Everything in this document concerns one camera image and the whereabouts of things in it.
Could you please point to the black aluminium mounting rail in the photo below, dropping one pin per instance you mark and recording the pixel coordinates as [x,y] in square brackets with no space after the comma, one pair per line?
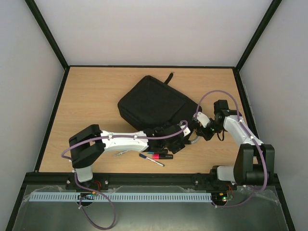
[105,181]

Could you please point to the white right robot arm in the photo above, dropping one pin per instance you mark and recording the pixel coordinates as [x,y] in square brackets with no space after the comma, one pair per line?
[254,164]

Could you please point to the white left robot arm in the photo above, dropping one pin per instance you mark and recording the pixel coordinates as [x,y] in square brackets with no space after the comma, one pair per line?
[87,145]

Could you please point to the silver green tip pen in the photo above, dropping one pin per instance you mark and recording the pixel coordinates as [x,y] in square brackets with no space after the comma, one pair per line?
[121,153]

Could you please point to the blue cap highlighter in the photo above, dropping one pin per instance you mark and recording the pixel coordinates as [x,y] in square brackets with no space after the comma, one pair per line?
[164,151]

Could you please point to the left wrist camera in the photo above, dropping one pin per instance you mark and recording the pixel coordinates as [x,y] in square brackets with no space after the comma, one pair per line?
[185,129]

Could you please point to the black backpack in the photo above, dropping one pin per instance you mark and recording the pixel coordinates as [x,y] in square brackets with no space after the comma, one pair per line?
[154,104]

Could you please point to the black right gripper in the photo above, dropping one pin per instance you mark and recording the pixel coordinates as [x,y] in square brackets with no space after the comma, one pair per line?
[206,134]

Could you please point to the blue cap whiteboard marker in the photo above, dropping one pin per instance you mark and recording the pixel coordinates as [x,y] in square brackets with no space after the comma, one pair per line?
[150,159]

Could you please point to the light blue slotted cable duct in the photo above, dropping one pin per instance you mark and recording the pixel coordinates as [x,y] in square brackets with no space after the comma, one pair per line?
[121,197]

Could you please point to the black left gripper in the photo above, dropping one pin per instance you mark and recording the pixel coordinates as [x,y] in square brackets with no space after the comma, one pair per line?
[176,147]

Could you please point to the black cage frame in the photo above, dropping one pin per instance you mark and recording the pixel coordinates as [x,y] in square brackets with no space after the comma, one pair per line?
[48,34]

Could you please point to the pink cap highlighter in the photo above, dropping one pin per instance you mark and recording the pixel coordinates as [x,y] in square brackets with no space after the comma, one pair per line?
[162,156]

